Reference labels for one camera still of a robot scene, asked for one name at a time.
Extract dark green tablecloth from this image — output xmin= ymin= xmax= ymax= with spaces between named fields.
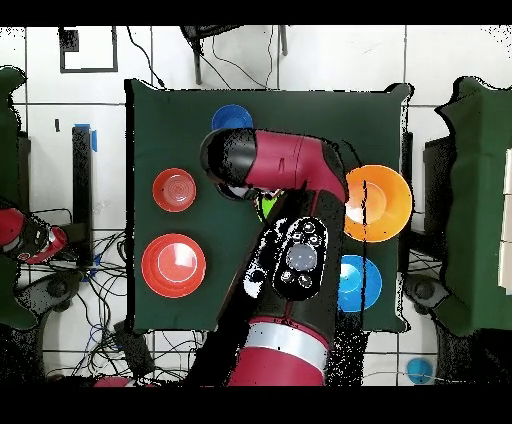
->
xmin=124 ymin=78 xmax=415 ymax=335
xmin=433 ymin=76 xmax=512 ymax=337
xmin=0 ymin=65 xmax=39 ymax=331

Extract large orange plastic bowl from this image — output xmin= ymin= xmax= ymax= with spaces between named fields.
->
xmin=343 ymin=164 xmax=414 ymax=244

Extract tangle of floor cables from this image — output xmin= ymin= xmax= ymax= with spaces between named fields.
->
xmin=41 ymin=207 xmax=209 ymax=387

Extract black floor cable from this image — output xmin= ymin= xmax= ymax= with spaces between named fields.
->
xmin=126 ymin=26 xmax=167 ymax=89

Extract light blue plastic bowl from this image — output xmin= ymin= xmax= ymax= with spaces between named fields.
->
xmin=337 ymin=254 xmax=384 ymax=314

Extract black camera tripod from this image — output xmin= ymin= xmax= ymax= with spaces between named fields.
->
xmin=179 ymin=25 xmax=289 ymax=86

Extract wide red-orange plastic bowl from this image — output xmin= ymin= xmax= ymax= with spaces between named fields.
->
xmin=140 ymin=232 xmax=208 ymax=300

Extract white box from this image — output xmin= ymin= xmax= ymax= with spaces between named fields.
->
xmin=497 ymin=147 xmax=512 ymax=295

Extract lime green plastic bowl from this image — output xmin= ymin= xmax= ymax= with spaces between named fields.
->
xmin=255 ymin=192 xmax=282 ymax=224

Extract black square floor frame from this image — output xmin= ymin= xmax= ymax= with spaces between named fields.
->
xmin=58 ymin=26 xmax=120 ymax=74

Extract black round floor stand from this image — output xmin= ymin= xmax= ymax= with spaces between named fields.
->
xmin=15 ymin=270 xmax=86 ymax=321

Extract small red-orange plastic bowl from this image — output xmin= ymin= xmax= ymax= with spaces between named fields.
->
xmin=151 ymin=167 xmax=198 ymax=214

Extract dark grey floor equipment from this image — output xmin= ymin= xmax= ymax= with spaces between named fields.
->
xmin=403 ymin=273 xmax=449 ymax=317

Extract black power brick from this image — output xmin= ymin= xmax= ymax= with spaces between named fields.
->
xmin=112 ymin=321 xmax=156 ymax=379

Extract long black bar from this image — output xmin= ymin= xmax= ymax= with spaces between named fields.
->
xmin=71 ymin=125 xmax=94 ymax=267

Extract small dark blue bowl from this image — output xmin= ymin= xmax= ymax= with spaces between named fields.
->
xmin=210 ymin=103 xmax=254 ymax=132

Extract light blue round floor object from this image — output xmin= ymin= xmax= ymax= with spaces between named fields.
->
xmin=406 ymin=356 xmax=436 ymax=385

